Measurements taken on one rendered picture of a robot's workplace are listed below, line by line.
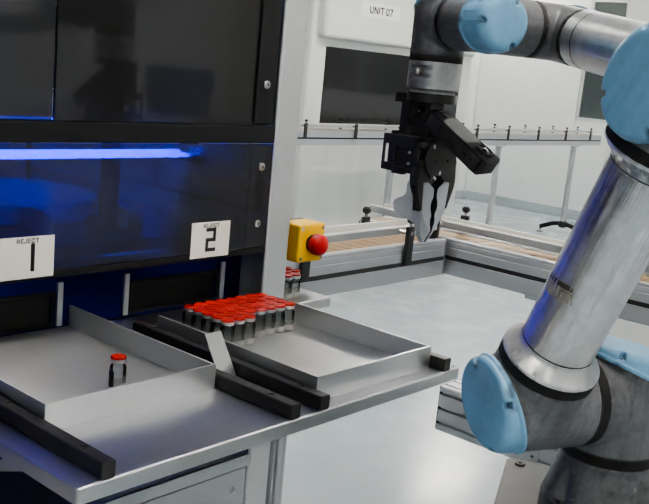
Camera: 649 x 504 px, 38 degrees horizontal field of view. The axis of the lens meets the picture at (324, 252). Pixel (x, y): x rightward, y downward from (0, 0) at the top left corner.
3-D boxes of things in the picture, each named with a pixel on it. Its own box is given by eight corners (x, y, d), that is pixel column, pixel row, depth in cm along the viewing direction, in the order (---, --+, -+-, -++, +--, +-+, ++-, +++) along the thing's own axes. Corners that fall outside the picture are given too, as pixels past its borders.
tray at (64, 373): (-93, 353, 128) (-93, 329, 128) (70, 326, 148) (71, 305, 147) (44, 433, 107) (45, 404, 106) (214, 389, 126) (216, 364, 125)
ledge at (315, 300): (233, 297, 183) (234, 288, 182) (279, 290, 192) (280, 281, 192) (285, 315, 174) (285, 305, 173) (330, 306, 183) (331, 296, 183)
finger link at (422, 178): (424, 208, 135) (431, 148, 133) (434, 210, 134) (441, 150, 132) (404, 210, 132) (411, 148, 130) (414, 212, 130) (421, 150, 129)
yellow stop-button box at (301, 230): (269, 255, 177) (272, 218, 176) (295, 252, 182) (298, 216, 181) (298, 264, 172) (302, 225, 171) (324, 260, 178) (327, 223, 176)
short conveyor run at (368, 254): (247, 313, 179) (253, 233, 176) (194, 295, 189) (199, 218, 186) (447, 276, 231) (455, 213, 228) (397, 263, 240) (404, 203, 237)
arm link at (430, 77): (473, 65, 132) (439, 61, 126) (469, 98, 133) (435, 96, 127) (430, 62, 137) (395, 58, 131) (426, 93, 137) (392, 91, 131)
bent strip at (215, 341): (201, 373, 132) (203, 333, 131) (217, 370, 134) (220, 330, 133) (271, 404, 123) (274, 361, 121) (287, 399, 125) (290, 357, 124)
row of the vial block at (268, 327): (206, 343, 145) (208, 314, 144) (286, 326, 158) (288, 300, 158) (215, 347, 144) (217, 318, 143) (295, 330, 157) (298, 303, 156)
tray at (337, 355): (156, 336, 147) (157, 315, 146) (273, 314, 166) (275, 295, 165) (315, 402, 125) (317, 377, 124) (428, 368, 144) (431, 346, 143)
